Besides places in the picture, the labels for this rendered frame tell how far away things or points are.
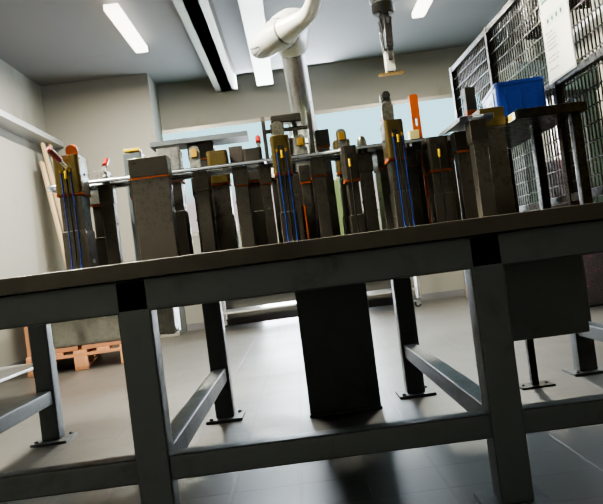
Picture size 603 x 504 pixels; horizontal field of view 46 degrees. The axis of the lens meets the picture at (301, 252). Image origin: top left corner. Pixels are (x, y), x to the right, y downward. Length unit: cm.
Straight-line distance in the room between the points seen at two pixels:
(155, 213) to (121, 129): 638
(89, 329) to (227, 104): 713
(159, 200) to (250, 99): 683
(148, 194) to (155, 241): 15
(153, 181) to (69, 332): 53
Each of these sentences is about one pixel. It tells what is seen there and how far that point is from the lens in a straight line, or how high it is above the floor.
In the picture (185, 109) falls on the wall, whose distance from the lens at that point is 906.
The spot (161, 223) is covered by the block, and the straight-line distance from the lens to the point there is 222.
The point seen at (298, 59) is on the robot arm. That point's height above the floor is 149.
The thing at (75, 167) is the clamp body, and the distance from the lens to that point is 226.
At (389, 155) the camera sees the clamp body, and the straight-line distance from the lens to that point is 220.
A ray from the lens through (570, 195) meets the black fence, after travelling 257.
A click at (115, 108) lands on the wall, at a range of 865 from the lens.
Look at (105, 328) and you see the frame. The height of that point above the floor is 54.
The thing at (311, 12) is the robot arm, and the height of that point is 154.
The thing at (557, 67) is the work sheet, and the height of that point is 118.
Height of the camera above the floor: 65
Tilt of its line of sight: 1 degrees up
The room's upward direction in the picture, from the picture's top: 7 degrees counter-clockwise
